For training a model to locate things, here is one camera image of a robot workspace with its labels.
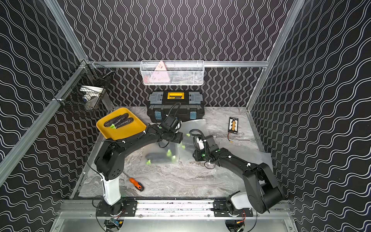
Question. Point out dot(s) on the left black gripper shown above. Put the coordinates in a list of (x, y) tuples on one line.
[(179, 137)]

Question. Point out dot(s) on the orange handled screwdriver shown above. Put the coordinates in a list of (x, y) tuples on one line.
[(139, 186)]

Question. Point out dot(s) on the black phone with orange screen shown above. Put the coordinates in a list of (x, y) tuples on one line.
[(233, 125)]

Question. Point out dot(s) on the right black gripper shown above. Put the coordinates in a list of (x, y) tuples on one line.
[(196, 155)]

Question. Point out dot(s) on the clear zip-top bag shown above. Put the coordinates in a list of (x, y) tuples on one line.
[(158, 148)]

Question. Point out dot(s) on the yellow plastic tray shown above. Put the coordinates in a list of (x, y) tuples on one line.
[(124, 132)]

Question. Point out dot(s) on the clear plastic bag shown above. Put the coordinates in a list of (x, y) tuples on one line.
[(187, 148), (251, 155)]

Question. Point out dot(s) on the white tape roll in basket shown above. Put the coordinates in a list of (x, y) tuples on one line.
[(90, 92)]

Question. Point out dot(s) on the pink triangular card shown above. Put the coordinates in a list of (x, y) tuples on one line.
[(160, 75)]

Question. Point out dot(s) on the black wire corner basket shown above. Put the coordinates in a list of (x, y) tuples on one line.
[(91, 74)]

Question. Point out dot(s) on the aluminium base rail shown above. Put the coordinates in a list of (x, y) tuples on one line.
[(154, 209)]

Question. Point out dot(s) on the white wire wall basket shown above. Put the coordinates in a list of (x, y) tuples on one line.
[(181, 72)]

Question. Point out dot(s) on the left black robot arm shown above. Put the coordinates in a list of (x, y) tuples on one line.
[(110, 159)]

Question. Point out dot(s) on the black yellow toolbox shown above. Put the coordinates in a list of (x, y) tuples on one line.
[(185, 105)]

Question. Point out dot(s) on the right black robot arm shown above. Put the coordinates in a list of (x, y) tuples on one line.
[(262, 190)]

